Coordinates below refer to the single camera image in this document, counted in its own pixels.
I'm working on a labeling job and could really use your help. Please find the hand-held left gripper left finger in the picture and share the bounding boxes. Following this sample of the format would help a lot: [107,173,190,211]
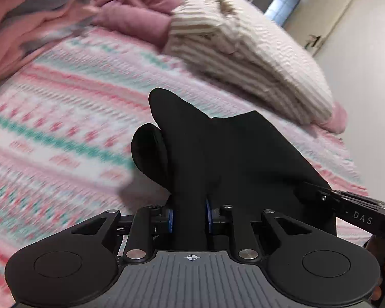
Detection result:
[71,205,176,261]

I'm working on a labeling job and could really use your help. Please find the pink cushion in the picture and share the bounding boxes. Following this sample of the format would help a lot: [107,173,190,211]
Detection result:
[320,100,348,133]

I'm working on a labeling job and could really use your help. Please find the white door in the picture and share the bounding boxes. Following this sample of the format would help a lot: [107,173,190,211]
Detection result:
[284,0,357,59]

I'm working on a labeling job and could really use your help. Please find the black pants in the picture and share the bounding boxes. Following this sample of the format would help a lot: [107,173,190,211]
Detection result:
[130,87,337,253]

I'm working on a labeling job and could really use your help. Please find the pink folded comforter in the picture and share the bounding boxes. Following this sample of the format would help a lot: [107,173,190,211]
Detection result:
[0,0,101,83]

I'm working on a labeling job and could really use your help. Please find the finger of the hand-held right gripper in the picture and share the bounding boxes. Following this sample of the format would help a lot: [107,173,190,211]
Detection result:
[302,182,342,206]

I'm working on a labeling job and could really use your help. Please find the blue window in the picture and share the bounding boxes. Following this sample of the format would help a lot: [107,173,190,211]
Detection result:
[264,0,300,26]

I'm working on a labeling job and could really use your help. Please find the beige striped folded cloth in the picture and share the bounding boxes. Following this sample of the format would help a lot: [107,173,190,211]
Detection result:
[162,0,335,126]

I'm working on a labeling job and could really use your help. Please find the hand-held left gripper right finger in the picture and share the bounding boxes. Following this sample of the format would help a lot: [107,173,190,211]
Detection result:
[205,199,315,260]

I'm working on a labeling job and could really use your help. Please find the mauve crumpled blanket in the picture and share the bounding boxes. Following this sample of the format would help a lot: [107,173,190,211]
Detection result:
[89,0,184,52]

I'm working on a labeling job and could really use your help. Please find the pink green patterned blanket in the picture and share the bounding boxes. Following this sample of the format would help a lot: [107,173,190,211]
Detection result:
[0,26,373,308]

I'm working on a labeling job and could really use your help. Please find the white textured pillow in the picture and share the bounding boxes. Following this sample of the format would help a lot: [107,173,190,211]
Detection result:
[223,0,333,105]

